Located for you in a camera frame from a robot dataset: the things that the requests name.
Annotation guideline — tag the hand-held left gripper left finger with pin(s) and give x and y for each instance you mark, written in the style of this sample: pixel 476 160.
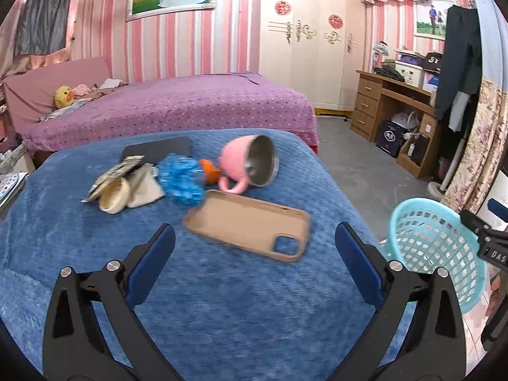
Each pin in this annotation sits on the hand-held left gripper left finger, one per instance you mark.
pixel 153 262

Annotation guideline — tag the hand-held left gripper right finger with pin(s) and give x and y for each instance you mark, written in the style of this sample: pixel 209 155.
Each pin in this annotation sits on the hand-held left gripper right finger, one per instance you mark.
pixel 357 262

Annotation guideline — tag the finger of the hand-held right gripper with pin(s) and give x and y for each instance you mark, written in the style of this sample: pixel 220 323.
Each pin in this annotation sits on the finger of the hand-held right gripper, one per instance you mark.
pixel 476 224
pixel 499 207

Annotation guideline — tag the teal plastic basket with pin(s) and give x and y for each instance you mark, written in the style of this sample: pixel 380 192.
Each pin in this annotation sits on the teal plastic basket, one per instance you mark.
pixel 393 226

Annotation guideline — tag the white sock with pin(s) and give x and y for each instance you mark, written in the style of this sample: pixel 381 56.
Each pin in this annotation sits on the white sock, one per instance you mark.
pixel 145 190

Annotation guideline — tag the cream tape roll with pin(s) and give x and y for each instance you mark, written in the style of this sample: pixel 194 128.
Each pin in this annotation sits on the cream tape roll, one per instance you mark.
pixel 115 200

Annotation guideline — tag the blue plastic mesh ball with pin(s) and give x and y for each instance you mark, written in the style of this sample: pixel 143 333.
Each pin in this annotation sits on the blue plastic mesh ball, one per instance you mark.
pixel 180 178

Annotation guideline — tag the silver foil wrapper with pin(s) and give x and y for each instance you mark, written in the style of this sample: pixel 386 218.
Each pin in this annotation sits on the silver foil wrapper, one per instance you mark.
pixel 115 174

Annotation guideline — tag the orange peel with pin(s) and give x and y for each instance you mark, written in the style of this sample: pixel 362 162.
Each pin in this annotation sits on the orange peel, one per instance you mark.
pixel 208 170

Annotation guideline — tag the person's right hand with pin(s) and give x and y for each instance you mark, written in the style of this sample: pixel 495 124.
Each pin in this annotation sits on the person's right hand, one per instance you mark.
pixel 495 295

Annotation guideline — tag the white standing fan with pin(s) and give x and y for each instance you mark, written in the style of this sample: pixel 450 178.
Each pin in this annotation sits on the white standing fan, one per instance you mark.
pixel 436 188

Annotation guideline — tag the brown open box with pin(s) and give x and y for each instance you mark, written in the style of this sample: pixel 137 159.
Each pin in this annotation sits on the brown open box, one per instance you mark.
pixel 410 168

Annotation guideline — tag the tan phone case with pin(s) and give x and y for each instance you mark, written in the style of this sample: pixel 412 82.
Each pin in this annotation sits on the tan phone case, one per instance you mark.
pixel 238 218

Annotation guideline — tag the light grey garment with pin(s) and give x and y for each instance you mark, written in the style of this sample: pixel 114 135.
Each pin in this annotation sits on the light grey garment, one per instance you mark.
pixel 458 111

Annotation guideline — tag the black smartphone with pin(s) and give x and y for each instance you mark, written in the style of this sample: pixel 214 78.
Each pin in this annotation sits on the black smartphone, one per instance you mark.
pixel 158 149

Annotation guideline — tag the dark gift bag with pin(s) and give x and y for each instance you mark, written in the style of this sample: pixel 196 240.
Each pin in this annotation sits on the dark gift bag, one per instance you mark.
pixel 389 137

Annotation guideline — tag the white round appliance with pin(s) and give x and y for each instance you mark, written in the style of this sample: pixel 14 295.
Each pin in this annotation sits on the white round appliance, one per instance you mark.
pixel 405 121

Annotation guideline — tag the pink metal mug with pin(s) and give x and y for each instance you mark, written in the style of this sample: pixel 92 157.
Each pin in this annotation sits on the pink metal mug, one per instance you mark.
pixel 234 158

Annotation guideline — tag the dark hanging coat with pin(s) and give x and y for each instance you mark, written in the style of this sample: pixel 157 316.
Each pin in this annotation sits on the dark hanging coat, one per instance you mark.
pixel 460 55

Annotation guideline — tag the white storage box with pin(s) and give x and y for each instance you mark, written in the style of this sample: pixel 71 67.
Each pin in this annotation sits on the white storage box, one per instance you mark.
pixel 412 75

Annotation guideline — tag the wooden desk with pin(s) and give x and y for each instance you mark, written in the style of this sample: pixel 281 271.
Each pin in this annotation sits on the wooden desk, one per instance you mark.
pixel 367 103

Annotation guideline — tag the black printed bag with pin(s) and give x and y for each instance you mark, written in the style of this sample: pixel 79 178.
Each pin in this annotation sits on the black printed bag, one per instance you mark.
pixel 432 62

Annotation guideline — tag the polka dot cloth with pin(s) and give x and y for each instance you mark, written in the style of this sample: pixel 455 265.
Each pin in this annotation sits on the polka dot cloth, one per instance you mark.
pixel 12 184

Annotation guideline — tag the bed with purple bedspread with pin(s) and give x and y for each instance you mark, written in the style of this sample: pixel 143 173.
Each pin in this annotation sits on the bed with purple bedspread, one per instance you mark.
pixel 178 103

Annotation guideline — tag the purple box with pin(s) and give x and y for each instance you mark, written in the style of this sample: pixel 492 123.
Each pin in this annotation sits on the purple box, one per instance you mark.
pixel 410 60

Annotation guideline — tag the dark green clothes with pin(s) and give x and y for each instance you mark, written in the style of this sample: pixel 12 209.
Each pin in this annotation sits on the dark green clothes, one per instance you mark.
pixel 389 71

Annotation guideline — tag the white folded clothes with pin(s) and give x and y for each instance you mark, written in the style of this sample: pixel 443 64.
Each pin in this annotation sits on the white folded clothes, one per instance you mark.
pixel 110 83

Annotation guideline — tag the pink plush toy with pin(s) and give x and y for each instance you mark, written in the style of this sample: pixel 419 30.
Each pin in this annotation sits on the pink plush toy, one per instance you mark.
pixel 81 89

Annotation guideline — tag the yellow duck plush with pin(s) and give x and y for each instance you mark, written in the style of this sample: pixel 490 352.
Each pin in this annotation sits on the yellow duck plush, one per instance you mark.
pixel 63 97

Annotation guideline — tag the desk lamp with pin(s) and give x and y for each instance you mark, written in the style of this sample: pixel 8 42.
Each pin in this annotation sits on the desk lamp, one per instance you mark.
pixel 381 49

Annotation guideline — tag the white wardrobe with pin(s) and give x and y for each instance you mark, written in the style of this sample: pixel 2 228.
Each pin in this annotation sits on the white wardrobe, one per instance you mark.
pixel 313 67

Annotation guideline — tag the framed couple photo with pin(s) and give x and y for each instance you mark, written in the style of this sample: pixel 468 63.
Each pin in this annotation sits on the framed couple photo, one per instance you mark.
pixel 428 20

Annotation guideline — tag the pink covered headboard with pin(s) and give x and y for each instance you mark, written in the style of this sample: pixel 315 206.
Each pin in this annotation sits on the pink covered headboard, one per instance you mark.
pixel 35 83

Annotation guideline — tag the pink window curtain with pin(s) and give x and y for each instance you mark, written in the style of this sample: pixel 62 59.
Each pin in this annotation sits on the pink window curtain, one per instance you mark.
pixel 24 63

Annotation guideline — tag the grey hanging cloth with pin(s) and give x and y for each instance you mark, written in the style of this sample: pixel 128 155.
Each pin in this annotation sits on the grey hanging cloth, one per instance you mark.
pixel 43 12

